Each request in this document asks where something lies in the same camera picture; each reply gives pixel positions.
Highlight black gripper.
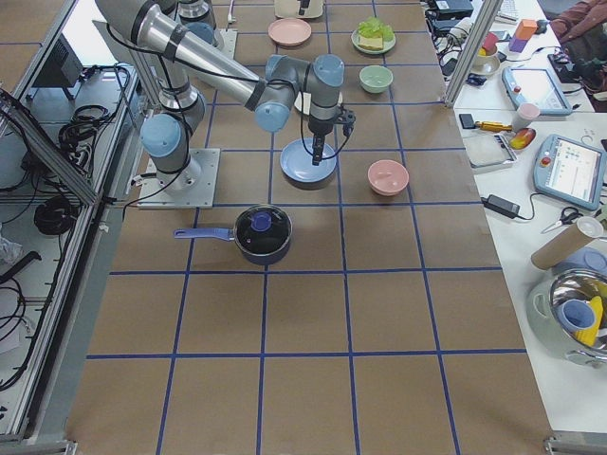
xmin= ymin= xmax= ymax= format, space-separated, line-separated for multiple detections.
xmin=308 ymin=105 xmax=356 ymax=166

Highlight blue plate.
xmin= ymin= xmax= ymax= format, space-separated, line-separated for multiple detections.
xmin=280 ymin=137 xmax=337 ymax=184

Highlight pink plate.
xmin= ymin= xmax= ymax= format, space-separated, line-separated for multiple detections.
xmin=267 ymin=18 xmax=312 ymax=47

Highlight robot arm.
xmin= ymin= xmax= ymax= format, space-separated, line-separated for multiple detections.
xmin=177 ymin=0 xmax=219 ymax=47
xmin=97 ymin=1 xmax=356 ymax=193

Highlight cream plate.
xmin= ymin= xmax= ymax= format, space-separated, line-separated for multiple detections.
xmin=294 ymin=92 xmax=311 ymax=116

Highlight pink bowl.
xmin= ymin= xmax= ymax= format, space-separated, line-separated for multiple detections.
xmin=367 ymin=159 xmax=410 ymax=196

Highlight green bowl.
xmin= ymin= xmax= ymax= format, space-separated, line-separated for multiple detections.
xmin=359 ymin=65 xmax=394 ymax=94

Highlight blue saucepan with lid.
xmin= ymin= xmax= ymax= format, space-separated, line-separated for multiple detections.
xmin=174 ymin=204 xmax=293 ymax=265

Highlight bread slice on plate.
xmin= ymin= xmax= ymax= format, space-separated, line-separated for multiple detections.
xmin=359 ymin=35 xmax=383 ymax=51

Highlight green plate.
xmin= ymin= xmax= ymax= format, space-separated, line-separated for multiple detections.
xmin=351 ymin=28 xmax=396 ymax=55

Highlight lettuce leaf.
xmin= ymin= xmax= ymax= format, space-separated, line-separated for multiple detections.
xmin=358 ymin=17 xmax=395 ymax=41

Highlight white toaster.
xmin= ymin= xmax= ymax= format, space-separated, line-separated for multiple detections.
xmin=274 ymin=0 xmax=324 ymax=20

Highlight black smartphone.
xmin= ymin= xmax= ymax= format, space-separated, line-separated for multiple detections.
xmin=458 ymin=113 xmax=476 ymax=130

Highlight silver metal tray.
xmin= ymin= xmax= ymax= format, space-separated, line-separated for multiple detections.
xmin=464 ymin=134 xmax=517 ymax=173

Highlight orange cylinder tool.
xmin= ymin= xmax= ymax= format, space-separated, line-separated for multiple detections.
xmin=475 ymin=121 xmax=513 ymax=132

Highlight black power adapter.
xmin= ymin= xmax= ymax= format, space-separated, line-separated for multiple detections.
xmin=481 ymin=194 xmax=520 ymax=219

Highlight white bowl with toys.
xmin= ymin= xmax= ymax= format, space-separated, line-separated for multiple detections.
xmin=470 ymin=32 xmax=500 ymax=76

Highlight mango fruit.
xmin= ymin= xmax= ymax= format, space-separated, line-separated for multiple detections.
xmin=508 ymin=128 xmax=537 ymax=150

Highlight white cup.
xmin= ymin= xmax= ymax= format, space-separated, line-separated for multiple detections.
xmin=511 ymin=102 xmax=541 ymax=132

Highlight far teach pendant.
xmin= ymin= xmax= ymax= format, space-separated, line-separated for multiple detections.
xmin=501 ymin=66 xmax=573 ymax=117

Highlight teach pendant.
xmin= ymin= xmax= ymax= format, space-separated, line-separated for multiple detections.
xmin=501 ymin=66 xmax=573 ymax=117
xmin=533 ymin=135 xmax=606 ymax=210

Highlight purple orange toy block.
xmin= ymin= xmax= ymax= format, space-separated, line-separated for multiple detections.
xmin=508 ymin=19 xmax=538 ymax=53

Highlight near teach pendant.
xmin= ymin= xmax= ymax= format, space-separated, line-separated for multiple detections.
xmin=533 ymin=135 xmax=606 ymax=210

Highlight scissors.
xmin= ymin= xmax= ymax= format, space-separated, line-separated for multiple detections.
xmin=541 ymin=206 xmax=583 ymax=234

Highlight cardboard tube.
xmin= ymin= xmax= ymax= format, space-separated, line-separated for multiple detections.
xmin=530 ymin=216 xmax=604 ymax=270

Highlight steel mixing bowl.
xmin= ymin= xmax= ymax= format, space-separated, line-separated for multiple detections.
xmin=525 ymin=269 xmax=606 ymax=368

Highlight aluminium frame post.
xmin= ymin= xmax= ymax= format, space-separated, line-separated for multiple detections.
xmin=443 ymin=0 xmax=502 ymax=108

